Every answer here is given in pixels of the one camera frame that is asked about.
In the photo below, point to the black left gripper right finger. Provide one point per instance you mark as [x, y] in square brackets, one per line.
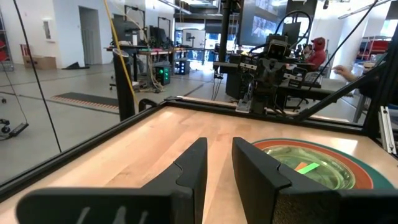
[258, 193]

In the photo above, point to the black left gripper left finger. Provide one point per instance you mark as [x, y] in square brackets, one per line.
[186, 193]

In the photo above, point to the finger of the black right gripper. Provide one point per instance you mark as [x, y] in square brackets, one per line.
[275, 76]
[266, 76]

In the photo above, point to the orange transparent plastic plate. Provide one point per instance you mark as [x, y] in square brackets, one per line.
[299, 166]

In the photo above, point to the green transparent plastic plate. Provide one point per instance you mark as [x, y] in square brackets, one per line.
[326, 175]

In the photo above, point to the red-orange opaque plastic plate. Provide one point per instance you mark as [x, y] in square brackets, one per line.
[364, 183]

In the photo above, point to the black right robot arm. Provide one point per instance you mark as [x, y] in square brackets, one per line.
[264, 101]

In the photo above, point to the person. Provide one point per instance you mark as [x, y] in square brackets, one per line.
[318, 56]
[304, 51]

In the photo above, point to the person's hand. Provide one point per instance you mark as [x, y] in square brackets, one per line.
[342, 72]

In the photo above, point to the black tall pillar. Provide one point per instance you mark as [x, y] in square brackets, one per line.
[225, 31]

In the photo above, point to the computer with green lights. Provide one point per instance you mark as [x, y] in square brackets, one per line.
[162, 74]

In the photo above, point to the silver aluminium extrusion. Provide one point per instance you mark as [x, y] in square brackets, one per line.
[387, 130]

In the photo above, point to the large dark green plastic plate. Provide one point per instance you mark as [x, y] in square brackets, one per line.
[381, 184]

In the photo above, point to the black hazard-striped floor mat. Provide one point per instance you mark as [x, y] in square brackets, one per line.
[87, 100]

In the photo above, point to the grey door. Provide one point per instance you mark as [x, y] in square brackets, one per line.
[90, 35]

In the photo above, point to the brown cardboard box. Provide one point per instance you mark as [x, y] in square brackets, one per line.
[40, 62]

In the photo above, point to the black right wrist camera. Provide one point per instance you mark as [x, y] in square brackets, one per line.
[277, 49]

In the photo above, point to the large dark wall screen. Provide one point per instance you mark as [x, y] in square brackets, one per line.
[261, 28]

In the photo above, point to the black aluminium table frame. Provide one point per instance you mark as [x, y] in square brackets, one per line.
[93, 141]

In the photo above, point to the black cylindrical post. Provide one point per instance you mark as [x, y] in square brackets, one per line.
[123, 87]

